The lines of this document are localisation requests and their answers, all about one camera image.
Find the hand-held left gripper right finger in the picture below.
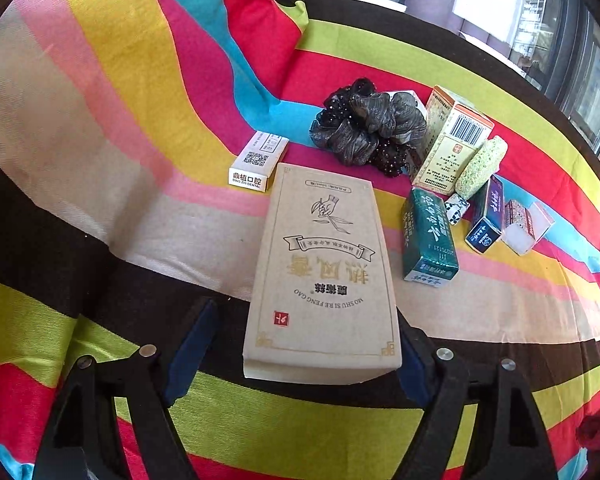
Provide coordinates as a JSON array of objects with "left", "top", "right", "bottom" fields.
[{"left": 396, "top": 310, "right": 567, "bottom": 480}]

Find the striped multicolour tablecloth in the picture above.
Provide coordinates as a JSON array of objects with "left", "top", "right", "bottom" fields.
[{"left": 0, "top": 0, "right": 600, "bottom": 480}]

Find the beige orange medicine box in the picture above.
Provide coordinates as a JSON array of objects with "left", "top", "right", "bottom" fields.
[{"left": 412, "top": 85, "right": 495, "bottom": 196}]

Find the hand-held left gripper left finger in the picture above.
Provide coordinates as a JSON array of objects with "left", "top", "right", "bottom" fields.
[{"left": 32, "top": 298, "right": 221, "bottom": 480}]

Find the window frame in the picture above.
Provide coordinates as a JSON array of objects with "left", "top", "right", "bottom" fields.
[{"left": 510, "top": 0, "right": 600, "bottom": 161}]

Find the black white patterned small item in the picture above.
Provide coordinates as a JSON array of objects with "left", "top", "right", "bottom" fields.
[{"left": 444, "top": 193, "right": 470, "bottom": 225}]

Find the red and white small box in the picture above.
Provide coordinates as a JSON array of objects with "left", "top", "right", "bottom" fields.
[{"left": 501, "top": 199, "right": 556, "bottom": 256}]

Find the green medicine box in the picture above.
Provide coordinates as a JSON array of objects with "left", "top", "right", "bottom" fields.
[{"left": 402, "top": 187, "right": 460, "bottom": 283}]

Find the blue white slim box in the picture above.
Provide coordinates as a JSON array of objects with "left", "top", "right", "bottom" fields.
[{"left": 464, "top": 174, "right": 506, "bottom": 255}]

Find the black beaded scrunchie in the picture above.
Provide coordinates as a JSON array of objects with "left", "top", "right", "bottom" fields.
[{"left": 323, "top": 78, "right": 422, "bottom": 179}]

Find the grey sheer scrunchie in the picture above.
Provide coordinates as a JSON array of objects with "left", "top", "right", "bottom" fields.
[{"left": 308, "top": 91, "right": 428, "bottom": 167}]

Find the large beige cardboard box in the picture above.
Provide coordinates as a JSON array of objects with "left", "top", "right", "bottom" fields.
[{"left": 242, "top": 162, "right": 404, "bottom": 381}]

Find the green speckled sponge roll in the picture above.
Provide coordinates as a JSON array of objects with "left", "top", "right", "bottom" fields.
[{"left": 454, "top": 135, "right": 509, "bottom": 201}]

